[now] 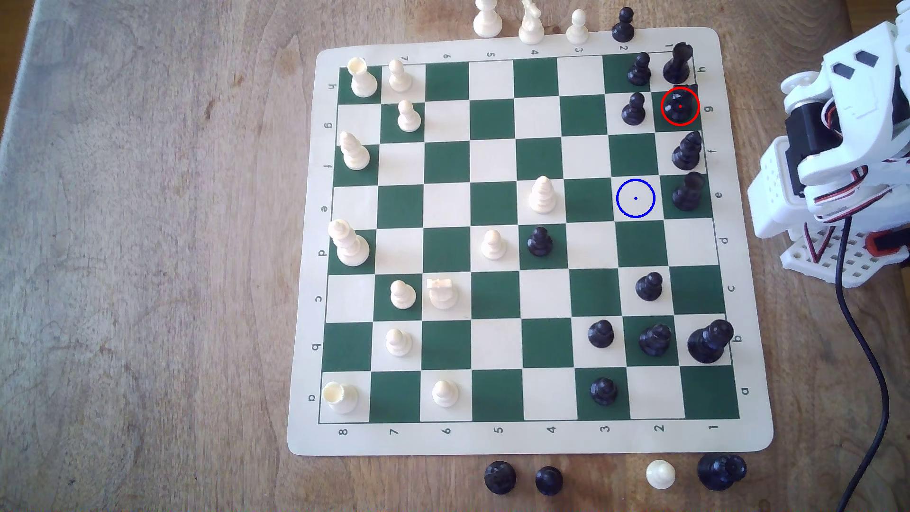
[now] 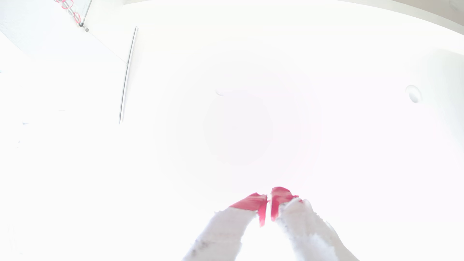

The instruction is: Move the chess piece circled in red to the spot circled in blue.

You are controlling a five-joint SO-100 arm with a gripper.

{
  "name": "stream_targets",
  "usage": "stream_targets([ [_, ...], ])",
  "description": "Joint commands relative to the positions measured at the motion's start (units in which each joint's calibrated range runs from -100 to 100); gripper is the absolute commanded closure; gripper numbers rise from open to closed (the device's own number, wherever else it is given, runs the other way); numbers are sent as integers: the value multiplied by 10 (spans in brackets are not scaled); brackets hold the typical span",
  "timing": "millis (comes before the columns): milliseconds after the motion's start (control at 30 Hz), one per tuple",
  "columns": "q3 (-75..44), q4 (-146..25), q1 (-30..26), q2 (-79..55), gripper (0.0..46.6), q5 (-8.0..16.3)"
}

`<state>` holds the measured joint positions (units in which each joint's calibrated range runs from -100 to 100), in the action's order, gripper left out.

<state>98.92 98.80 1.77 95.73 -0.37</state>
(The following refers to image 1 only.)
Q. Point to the black knight chess piece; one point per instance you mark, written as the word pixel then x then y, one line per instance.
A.
pixel 500 478
pixel 680 108

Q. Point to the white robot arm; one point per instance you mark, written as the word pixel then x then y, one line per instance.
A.
pixel 778 192

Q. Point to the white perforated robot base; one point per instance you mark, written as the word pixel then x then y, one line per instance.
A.
pixel 860 270

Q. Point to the white pawn chess piece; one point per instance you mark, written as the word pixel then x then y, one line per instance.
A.
pixel 403 296
pixel 400 78
pixel 446 394
pixel 409 119
pixel 493 246
pixel 660 475
pixel 399 343
pixel 577 30

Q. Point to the white rook chess piece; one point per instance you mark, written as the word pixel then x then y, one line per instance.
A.
pixel 363 82
pixel 341 398
pixel 443 295

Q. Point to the black pawn chess piece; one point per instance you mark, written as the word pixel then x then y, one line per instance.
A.
pixel 539 243
pixel 623 27
pixel 549 481
pixel 633 111
pixel 639 71
pixel 601 334
pixel 648 287
pixel 603 392

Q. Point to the green white chess mat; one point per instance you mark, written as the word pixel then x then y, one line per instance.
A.
pixel 448 163

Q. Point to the white bishop chess piece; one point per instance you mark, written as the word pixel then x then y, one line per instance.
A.
pixel 542 198
pixel 355 154

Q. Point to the black bishop chess piece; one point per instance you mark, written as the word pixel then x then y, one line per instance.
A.
pixel 687 153
pixel 655 341

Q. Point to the white queen chess piece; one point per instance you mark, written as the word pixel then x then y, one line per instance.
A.
pixel 487 21

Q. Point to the black rook chess piece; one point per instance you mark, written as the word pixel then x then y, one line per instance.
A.
pixel 677 65
pixel 687 193

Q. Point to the white knight chess piece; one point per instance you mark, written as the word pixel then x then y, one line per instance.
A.
pixel 531 27

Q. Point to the black king chess piece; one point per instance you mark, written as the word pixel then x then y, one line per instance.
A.
pixel 709 343

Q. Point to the black queen chess piece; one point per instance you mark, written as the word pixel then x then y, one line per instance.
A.
pixel 721 472

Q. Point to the white queen left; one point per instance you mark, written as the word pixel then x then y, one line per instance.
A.
pixel 350 247

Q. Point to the red black clamp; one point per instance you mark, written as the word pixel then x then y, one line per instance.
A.
pixel 881 242

